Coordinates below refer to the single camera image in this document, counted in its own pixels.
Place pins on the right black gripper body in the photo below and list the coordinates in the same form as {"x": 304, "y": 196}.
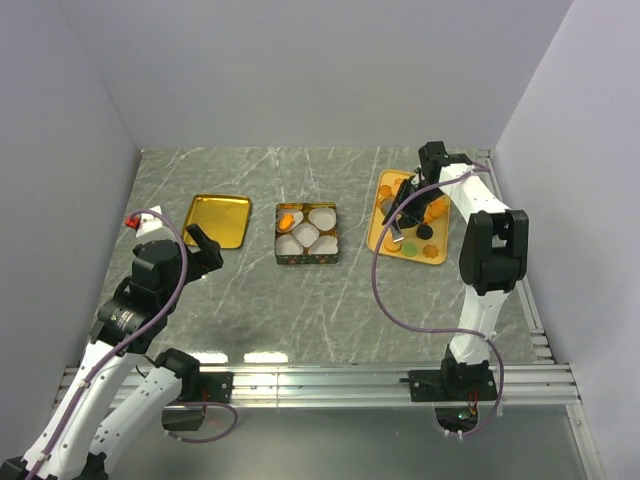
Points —
{"x": 415, "y": 212}

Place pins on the white paper cup top-left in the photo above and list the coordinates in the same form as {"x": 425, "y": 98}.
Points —
{"x": 299, "y": 217}

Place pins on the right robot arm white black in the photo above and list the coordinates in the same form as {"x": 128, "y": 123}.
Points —
{"x": 493, "y": 256}

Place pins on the green cookie tin box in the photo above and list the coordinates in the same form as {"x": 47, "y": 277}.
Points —
{"x": 306, "y": 258}

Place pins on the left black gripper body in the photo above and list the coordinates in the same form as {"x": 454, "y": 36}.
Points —
{"x": 200, "y": 262}

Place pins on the white paper cup bottom-left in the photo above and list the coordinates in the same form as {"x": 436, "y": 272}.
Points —
{"x": 288, "y": 245}

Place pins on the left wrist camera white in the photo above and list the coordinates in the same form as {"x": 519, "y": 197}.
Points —
{"x": 147, "y": 227}

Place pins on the flower shaped butter cookie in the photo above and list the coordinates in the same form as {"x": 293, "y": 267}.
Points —
{"x": 430, "y": 251}

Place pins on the yellow cookie tray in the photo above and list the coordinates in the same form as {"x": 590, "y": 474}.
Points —
{"x": 425, "y": 243}

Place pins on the white paper cup top-right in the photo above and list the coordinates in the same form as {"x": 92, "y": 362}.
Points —
{"x": 324, "y": 218}

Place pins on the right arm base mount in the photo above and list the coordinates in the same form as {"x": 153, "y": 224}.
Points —
{"x": 449, "y": 386}

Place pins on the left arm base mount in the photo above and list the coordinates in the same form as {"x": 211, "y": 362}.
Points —
{"x": 210, "y": 387}

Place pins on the white paper cup bottom-right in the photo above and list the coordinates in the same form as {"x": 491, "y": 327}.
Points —
{"x": 324, "y": 245}

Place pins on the round orange biscuit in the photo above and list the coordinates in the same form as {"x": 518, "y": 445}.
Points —
{"x": 390, "y": 246}

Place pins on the gold tin lid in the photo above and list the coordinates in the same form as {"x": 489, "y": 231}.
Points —
{"x": 222, "y": 218}

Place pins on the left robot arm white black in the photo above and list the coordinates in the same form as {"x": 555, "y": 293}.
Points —
{"x": 86, "y": 435}

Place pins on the metal serving tongs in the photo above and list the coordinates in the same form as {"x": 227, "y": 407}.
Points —
{"x": 387, "y": 205}

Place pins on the white paper cup centre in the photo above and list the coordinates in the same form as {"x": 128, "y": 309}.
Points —
{"x": 306, "y": 234}

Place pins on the orange shaped cookie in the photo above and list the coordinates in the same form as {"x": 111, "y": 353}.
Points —
{"x": 286, "y": 222}

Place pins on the aluminium mounting rail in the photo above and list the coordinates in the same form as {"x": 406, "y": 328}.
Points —
{"x": 377, "y": 385}

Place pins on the green round cookie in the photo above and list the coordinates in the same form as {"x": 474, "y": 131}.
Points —
{"x": 409, "y": 249}

